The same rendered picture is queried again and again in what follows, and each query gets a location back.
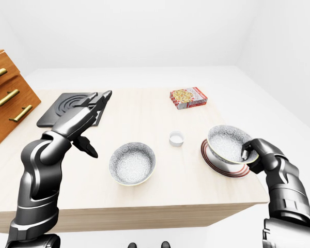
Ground white plate with red rings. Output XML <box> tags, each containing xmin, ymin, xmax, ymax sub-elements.
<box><xmin>200</xmin><ymin>138</ymin><xmax>250</xmax><ymax>179</ymax></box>

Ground patterned black white bowl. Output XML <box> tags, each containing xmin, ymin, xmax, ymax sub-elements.
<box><xmin>108</xmin><ymin>142</ymin><xmax>157</xmax><ymax>187</ymax></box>
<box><xmin>206</xmin><ymin>125</ymin><xmax>259</xmax><ymax>165</ymax></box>

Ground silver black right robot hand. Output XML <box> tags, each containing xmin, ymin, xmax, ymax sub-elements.
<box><xmin>241</xmin><ymin>138</ymin><xmax>276</xmax><ymax>175</ymax></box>

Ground red printed food box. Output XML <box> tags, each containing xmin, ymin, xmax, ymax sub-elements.
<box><xmin>169</xmin><ymin>86</ymin><xmax>208</xmax><ymax>111</ymax></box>

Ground wooden drawer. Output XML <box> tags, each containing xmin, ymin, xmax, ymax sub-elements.
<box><xmin>0</xmin><ymin>74</ymin><xmax>32</xmax><ymax>114</ymax></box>
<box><xmin>0</xmin><ymin>55</ymin><xmax>22</xmax><ymax>91</ymax></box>
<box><xmin>0</xmin><ymin>97</ymin><xmax>41</xmax><ymax>146</ymax></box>

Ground small white ramekin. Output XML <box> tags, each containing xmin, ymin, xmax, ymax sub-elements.
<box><xmin>169</xmin><ymin>130</ymin><xmax>186</xmax><ymax>147</ymax></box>

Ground wooden cabinet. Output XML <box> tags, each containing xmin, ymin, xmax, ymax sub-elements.
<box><xmin>0</xmin><ymin>49</ymin><xmax>41</xmax><ymax>147</ymax></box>

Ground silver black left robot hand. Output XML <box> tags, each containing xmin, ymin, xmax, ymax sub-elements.
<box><xmin>51</xmin><ymin>90</ymin><xmax>113</xmax><ymax>159</ymax></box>

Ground flat dark stove plate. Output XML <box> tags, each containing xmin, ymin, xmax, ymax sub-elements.
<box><xmin>36</xmin><ymin>91</ymin><xmax>112</xmax><ymax>128</ymax></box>

